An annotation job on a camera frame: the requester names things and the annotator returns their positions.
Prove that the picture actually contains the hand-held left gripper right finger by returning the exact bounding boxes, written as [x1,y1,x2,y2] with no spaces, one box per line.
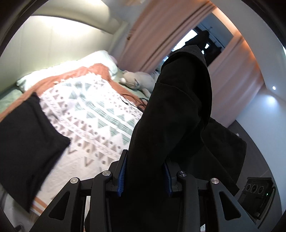
[164,162,260,232]

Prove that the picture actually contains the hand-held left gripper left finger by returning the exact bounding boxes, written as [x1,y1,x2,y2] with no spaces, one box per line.
[29,150,129,232]

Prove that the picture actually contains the plain black garment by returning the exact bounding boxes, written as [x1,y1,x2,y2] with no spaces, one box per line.
[84,45,247,232]

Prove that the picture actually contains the black printed garment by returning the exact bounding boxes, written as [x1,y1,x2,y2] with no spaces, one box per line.
[0,91,71,213]

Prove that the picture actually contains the black hanging clothes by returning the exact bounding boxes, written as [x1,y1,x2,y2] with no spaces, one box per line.
[192,29,224,67]

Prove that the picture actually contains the white geometric patterned blanket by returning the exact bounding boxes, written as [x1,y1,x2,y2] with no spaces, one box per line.
[29,72,146,218]

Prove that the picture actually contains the pale plush toy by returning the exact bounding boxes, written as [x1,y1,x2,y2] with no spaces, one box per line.
[119,70,156,99]

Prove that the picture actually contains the orange blanket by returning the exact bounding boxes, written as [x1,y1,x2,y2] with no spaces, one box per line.
[0,63,134,122]

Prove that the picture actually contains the pink curtain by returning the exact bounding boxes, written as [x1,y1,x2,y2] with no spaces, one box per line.
[117,0,216,74]
[209,33,265,128]

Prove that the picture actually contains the white pillow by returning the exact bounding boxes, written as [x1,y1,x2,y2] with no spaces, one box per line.
[17,50,118,92]

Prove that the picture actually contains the black cable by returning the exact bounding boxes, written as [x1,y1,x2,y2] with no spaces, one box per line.
[122,95,149,112]

